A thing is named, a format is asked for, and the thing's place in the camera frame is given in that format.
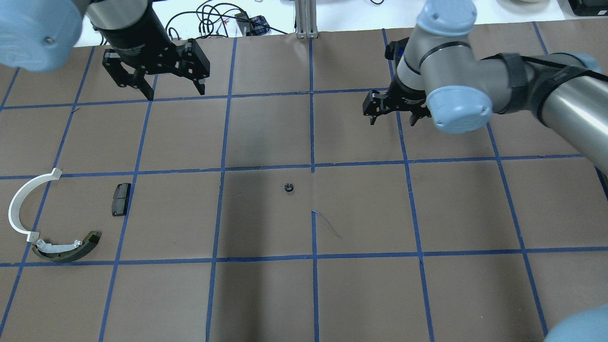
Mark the aluminium frame post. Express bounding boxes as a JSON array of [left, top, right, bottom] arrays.
[[293, 0, 319, 39]]

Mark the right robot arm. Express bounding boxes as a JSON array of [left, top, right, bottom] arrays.
[[362, 0, 607, 173]]

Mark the curved brake shoe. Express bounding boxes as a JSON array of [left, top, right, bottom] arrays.
[[32, 231, 102, 263]]

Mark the white curved plastic bracket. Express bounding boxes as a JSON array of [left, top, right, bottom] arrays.
[[8, 168, 63, 247]]

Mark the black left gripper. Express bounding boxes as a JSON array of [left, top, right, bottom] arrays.
[[94, 9, 210, 100]]

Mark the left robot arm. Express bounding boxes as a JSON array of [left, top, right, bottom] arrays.
[[0, 0, 210, 100]]

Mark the dark grey brake pad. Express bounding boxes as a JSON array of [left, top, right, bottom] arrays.
[[111, 183, 131, 217]]

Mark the brown grid paper mat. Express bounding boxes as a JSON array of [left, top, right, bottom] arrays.
[[0, 29, 607, 342]]

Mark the black power adapter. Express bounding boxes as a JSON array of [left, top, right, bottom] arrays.
[[234, 12, 271, 37]]

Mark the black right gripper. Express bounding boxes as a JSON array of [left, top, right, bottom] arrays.
[[363, 39, 431, 126]]

